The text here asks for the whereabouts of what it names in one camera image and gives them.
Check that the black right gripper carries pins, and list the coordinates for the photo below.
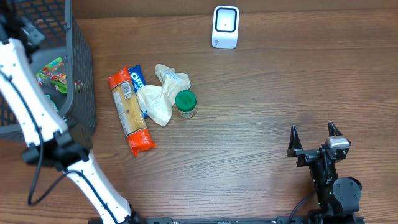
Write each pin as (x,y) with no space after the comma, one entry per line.
(306,155)

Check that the green snack packet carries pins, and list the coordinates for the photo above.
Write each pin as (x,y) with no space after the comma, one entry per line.
(54,75)

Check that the teal snack packet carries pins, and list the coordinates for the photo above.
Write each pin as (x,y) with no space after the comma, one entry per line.
(51,103)

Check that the green lid jar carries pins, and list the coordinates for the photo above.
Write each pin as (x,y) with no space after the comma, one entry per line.
(186,104)

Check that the blue Oreo cookie pack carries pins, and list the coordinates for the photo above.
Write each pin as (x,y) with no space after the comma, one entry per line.
(137,77)

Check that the beige paper bag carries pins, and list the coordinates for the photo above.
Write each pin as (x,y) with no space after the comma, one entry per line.
(157,101)

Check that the red snack packet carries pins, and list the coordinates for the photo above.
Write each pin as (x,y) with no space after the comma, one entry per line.
(129,112)

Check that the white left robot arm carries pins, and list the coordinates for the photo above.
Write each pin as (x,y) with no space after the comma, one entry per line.
(49,140)

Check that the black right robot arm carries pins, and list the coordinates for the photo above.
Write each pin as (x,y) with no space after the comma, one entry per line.
(338,198)

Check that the white barcode scanner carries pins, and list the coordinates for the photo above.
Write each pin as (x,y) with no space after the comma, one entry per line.
(225,27)

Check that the dark grey plastic basket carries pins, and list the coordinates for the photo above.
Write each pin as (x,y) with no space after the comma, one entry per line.
(63,38)

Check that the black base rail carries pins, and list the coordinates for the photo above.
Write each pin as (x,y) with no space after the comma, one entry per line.
(277,220)

